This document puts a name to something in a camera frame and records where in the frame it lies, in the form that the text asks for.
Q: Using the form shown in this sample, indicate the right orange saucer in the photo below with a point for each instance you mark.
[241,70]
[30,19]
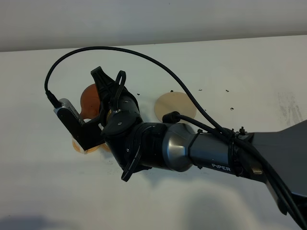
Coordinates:
[105,147]

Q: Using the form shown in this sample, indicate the beige round teapot coaster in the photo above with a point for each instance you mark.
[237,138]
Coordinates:
[174,101]

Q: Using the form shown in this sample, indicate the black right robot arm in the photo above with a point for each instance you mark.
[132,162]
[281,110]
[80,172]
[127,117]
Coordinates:
[278,159]

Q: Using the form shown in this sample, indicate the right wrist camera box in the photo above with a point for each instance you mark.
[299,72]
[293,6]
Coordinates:
[86,134]

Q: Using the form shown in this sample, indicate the brown clay teapot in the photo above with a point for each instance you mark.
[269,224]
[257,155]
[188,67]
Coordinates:
[90,103]

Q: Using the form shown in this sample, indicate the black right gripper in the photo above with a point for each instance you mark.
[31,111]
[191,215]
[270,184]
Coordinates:
[117,120]

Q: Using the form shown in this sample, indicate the orange saucer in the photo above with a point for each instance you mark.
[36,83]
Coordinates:
[105,147]
[79,149]

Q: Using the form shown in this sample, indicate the left orange saucer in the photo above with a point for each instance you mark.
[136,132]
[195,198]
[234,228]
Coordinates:
[79,149]

